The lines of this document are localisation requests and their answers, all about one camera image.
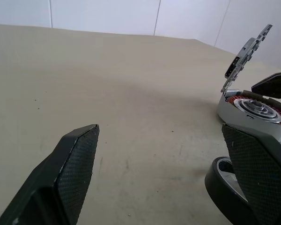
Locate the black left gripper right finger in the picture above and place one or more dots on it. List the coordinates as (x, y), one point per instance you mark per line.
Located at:
(260, 173)

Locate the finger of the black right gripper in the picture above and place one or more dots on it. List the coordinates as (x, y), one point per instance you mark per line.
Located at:
(276, 85)

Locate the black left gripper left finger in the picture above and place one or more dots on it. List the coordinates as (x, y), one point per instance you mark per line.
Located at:
(68, 178)

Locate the silver motor housing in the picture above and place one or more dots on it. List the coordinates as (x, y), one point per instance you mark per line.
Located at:
(227, 110)

